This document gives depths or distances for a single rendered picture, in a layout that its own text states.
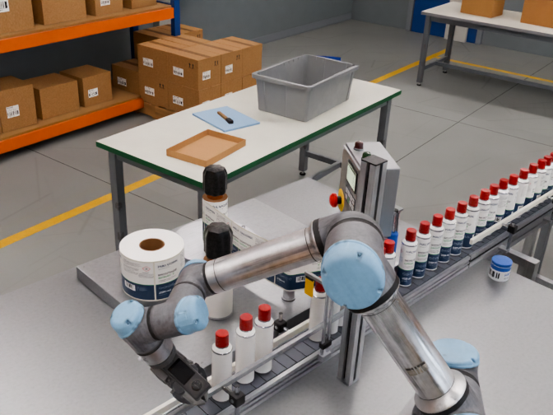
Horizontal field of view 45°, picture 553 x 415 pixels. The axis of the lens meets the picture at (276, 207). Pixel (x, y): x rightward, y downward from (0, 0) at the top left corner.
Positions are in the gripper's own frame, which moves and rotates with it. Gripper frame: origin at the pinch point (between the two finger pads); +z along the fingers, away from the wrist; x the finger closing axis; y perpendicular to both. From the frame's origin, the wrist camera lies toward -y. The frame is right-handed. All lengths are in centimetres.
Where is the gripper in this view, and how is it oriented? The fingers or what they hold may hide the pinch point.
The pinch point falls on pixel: (205, 400)
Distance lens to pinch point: 167.0
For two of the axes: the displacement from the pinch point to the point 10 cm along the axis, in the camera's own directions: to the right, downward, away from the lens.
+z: 3.8, 6.7, 6.3
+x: -6.2, 6.9, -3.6
